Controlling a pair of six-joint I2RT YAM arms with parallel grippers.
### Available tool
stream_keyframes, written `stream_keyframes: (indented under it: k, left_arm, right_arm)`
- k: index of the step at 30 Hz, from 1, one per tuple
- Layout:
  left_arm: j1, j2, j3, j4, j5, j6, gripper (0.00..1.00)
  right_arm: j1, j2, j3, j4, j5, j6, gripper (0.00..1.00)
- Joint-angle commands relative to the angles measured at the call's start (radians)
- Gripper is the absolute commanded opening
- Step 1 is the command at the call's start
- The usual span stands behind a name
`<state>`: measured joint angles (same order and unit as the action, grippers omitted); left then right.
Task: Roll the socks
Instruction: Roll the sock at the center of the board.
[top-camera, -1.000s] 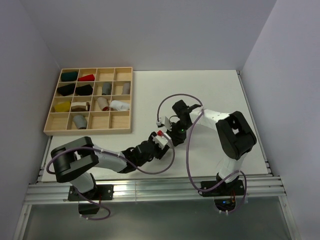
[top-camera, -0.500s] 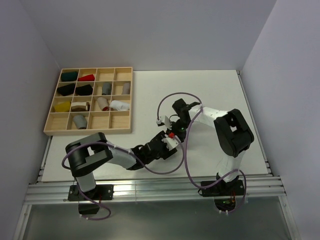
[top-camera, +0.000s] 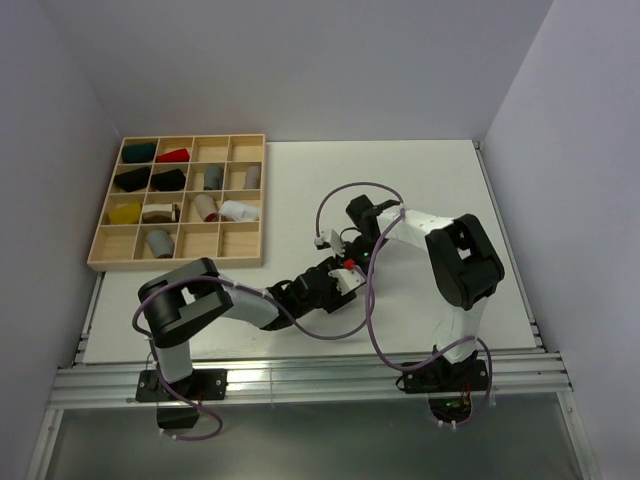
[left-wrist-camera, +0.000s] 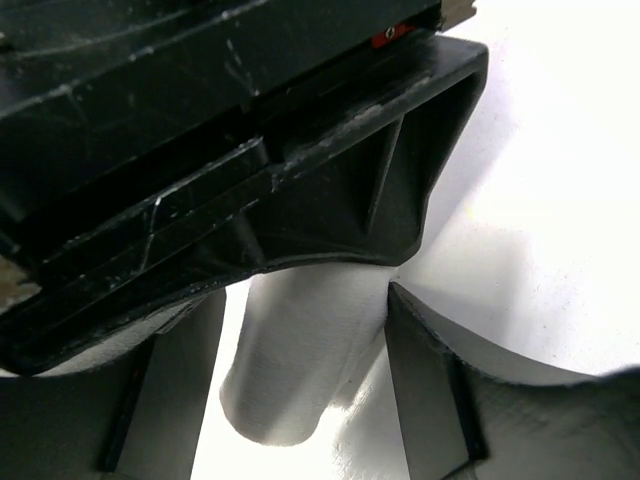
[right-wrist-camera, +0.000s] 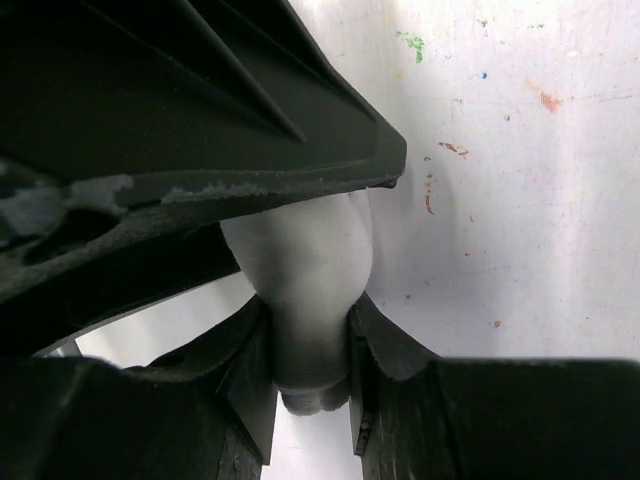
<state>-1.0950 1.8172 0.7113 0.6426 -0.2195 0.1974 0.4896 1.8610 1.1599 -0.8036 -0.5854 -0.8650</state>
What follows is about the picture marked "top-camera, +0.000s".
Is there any grey sock with black stripes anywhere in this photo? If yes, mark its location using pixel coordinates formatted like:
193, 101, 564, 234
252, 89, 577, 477
145, 229, 175, 259

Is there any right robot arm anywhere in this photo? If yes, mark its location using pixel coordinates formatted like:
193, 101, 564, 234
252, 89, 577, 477
314, 195, 505, 393

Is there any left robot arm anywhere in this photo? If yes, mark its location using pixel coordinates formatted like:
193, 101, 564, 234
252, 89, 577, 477
133, 258, 365, 399

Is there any light grey rolled sock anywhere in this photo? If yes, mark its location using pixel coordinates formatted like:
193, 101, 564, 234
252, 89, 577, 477
244, 165, 261, 190

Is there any beige rolled sock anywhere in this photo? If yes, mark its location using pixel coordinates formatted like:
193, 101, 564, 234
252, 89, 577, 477
193, 194, 219, 222

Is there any wooden compartment tray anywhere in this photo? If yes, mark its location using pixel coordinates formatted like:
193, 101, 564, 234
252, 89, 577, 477
87, 134, 266, 272

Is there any white brown rolled sock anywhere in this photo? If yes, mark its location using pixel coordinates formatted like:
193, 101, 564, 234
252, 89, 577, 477
141, 202, 180, 224

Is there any black rolled sock right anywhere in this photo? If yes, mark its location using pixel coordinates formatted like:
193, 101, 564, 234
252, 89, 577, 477
150, 169, 186, 192

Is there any black rolled sock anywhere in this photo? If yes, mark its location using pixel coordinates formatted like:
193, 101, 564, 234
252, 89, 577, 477
150, 169, 186, 192
113, 167, 151, 193

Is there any red rolled sock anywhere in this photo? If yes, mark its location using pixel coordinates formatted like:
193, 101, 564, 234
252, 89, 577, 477
155, 148, 190, 163

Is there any yellow rolled sock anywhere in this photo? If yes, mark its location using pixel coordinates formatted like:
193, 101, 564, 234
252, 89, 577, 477
108, 202, 142, 225

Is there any black rolled sock left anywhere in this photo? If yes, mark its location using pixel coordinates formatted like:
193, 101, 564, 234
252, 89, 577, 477
113, 167, 151, 193

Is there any dark green rolled sock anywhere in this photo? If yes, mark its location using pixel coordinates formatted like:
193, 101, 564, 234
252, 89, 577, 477
121, 142, 157, 164

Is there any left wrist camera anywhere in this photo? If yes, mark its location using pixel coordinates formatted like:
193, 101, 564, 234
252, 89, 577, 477
328, 257, 366, 295

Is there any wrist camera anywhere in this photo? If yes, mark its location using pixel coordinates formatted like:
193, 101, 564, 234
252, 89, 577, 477
328, 257, 366, 295
314, 229, 345, 256

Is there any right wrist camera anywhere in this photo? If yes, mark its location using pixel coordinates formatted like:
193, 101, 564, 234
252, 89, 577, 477
314, 229, 345, 256

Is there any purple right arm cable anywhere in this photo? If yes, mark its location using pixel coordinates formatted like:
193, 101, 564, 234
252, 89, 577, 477
315, 182, 494, 431

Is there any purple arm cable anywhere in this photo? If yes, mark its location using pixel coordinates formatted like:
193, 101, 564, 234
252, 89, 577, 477
315, 182, 494, 431
132, 262, 376, 442

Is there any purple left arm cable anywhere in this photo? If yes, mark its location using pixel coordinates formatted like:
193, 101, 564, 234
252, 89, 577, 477
132, 262, 376, 442

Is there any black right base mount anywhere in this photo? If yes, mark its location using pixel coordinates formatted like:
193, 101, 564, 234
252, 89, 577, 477
395, 355, 491, 394

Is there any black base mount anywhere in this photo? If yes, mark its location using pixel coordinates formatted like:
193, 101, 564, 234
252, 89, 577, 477
395, 355, 491, 394
135, 369, 228, 433

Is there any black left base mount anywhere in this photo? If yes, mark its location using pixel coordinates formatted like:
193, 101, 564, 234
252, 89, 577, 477
135, 369, 228, 433

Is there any aluminium frame rail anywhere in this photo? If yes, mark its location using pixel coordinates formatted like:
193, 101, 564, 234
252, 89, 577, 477
47, 351, 573, 410

